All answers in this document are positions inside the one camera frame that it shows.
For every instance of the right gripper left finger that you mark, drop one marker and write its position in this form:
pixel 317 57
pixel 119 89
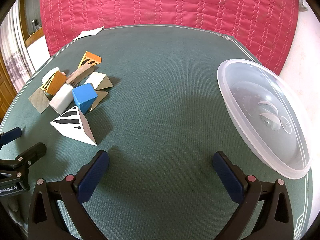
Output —
pixel 45 218

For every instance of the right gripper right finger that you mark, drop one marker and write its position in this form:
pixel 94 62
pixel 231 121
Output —
pixel 275 219

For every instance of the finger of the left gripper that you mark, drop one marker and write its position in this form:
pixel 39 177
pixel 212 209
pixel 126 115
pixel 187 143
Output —
pixel 9 136
pixel 25 159

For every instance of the grey wooden wedge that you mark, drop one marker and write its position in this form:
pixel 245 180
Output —
pixel 39 100

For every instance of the white zebra striped wedge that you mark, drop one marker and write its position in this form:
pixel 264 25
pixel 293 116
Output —
pixel 74 125

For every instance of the white phone charger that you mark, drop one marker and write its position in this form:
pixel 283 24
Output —
pixel 62 99

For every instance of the orange striped wedge front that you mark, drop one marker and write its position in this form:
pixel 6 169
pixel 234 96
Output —
pixel 54 83

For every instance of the blue block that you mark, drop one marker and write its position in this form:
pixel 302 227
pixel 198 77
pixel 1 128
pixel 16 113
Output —
pixel 84 96

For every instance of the tan wooden wedge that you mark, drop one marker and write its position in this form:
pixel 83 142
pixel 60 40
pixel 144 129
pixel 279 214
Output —
pixel 100 95

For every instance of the brown wooden block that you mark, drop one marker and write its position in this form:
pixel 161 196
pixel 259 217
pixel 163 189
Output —
pixel 78 75

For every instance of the beige wooden wedge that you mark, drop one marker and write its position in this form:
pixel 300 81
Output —
pixel 99 81

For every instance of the brown wooden door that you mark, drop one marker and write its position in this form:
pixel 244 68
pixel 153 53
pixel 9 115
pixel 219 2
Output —
pixel 7 91

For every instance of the white patterned curtain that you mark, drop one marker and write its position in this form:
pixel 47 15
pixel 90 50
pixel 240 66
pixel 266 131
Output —
pixel 14 52

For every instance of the wooden window sill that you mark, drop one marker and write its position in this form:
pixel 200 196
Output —
pixel 36 35

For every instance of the clear plastic bowl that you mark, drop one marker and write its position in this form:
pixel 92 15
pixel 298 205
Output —
pixel 257 104

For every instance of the dark bottle on sill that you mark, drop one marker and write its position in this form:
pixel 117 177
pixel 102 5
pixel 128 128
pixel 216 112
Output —
pixel 35 24

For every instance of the white paper sheet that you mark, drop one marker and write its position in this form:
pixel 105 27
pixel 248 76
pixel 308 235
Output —
pixel 89 33

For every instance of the red quilted blanket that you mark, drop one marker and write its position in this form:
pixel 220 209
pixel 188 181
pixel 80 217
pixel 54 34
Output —
pixel 265 27

